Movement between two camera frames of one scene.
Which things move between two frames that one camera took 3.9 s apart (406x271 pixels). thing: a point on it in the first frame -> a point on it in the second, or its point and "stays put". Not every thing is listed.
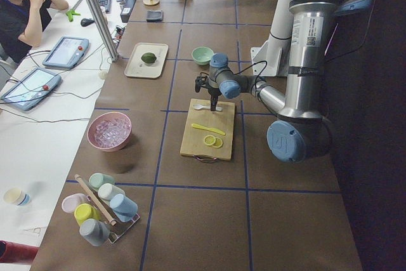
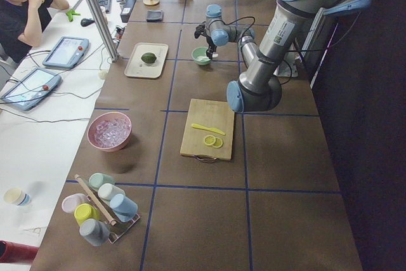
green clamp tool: [70, 13] stays put
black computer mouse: [85, 22] stays put
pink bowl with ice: [110, 131] stays put
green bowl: [202, 55] stays put
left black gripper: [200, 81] -> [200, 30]
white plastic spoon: [199, 106] -> [206, 58]
